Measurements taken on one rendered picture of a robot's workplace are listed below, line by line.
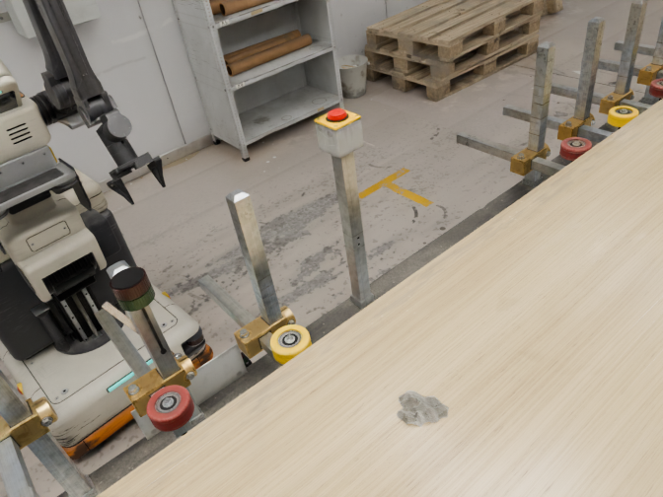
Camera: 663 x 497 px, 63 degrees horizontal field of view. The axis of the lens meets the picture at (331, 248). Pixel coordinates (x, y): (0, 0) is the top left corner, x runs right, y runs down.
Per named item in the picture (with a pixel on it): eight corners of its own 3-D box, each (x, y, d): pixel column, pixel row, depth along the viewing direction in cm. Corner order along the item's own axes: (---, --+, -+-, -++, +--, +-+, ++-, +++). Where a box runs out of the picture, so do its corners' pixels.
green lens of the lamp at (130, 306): (114, 299, 93) (110, 290, 92) (146, 282, 96) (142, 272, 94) (127, 317, 89) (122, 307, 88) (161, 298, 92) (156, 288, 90)
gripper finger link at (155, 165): (176, 181, 144) (156, 150, 142) (153, 193, 140) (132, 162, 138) (167, 184, 150) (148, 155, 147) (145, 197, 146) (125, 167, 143)
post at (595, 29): (566, 162, 188) (588, 18, 159) (572, 158, 189) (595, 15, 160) (575, 165, 185) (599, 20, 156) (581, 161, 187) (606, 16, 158)
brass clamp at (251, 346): (237, 346, 124) (231, 331, 121) (284, 316, 130) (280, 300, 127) (251, 361, 120) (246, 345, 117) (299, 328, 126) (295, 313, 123)
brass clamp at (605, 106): (596, 112, 190) (599, 99, 186) (617, 99, 195) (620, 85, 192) (614, 116, 185) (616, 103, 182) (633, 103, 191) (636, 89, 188)
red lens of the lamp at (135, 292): (109, 289, 92) (104, 279, 90) (141, 271, 94) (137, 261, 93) (122, 306, 88) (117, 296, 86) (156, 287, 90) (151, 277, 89)
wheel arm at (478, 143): (456, 145, 185) (456, 133, 182) (462, 141, 186) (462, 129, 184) (573, 186, 156) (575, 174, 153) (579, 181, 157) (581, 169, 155)
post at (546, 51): (523, 191, 177) (537, 43, 147) (529, 186, 178) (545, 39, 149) (532, 195, 174) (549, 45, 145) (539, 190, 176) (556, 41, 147)
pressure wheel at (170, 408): (158, 436, 106) (137, 400, 99) (194, 411, 109) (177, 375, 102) (176, 463, 101) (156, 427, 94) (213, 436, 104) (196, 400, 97)
